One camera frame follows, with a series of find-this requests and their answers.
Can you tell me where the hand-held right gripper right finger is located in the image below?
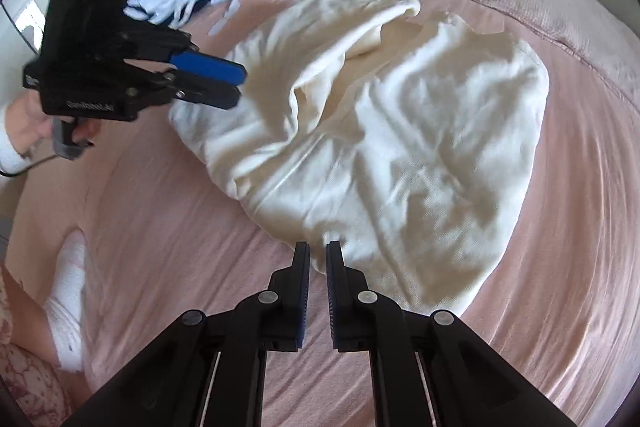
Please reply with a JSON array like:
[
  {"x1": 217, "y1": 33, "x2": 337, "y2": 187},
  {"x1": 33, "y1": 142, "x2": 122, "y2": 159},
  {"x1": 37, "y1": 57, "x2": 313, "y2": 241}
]
[{"x1": 325, "y1": 241, "x2": 576, "y2": 427}]

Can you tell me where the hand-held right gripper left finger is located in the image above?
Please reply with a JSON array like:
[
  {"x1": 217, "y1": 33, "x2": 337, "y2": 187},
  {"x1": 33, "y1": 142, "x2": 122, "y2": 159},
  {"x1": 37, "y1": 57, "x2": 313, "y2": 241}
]
[{"x1": 75, "y1": 241, "x2": 311, "y2": 427}]

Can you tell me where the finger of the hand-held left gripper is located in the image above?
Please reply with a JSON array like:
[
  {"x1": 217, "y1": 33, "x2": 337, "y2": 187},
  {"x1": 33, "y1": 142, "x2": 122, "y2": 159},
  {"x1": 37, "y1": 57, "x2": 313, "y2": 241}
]
[
  {"x1": 164, "y1": 70, "x2": 242, "y2": 110},
  {"x1": 169, "y1": 48, "x2": 248, "y2": 88}
]

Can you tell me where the cream garment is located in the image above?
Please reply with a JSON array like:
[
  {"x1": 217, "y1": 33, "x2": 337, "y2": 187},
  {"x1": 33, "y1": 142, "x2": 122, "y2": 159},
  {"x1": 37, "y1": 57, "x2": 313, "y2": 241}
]
[{"x1": 167, "y1": 0, "x2": 551, "y2": 315}]

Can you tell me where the person's left hand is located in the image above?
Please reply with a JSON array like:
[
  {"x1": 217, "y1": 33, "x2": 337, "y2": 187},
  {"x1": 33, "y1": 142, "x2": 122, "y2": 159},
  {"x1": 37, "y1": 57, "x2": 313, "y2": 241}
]
[{"x1": 7, "y1": 98, "x2": 57, "y2": 154}]

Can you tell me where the white sock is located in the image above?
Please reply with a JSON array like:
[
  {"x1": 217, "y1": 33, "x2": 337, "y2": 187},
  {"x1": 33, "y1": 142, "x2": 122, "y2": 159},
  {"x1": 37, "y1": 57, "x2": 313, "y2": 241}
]
[{"x1": 45, "y1": 229, "x2": 90, "y2": 373}]

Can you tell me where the person's leg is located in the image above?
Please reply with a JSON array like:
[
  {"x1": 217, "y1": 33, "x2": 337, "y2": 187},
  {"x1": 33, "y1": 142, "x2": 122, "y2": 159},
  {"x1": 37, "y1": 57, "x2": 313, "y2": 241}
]
[{"x1": 7, "y1": 277, "x2": 56, "y2": 363}]

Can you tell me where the black cable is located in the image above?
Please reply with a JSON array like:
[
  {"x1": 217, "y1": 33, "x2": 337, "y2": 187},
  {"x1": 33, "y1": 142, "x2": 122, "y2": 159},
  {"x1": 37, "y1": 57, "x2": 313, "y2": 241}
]
[{"x1": 0, "y1": 151, "x2": 58, "y2": 180}]

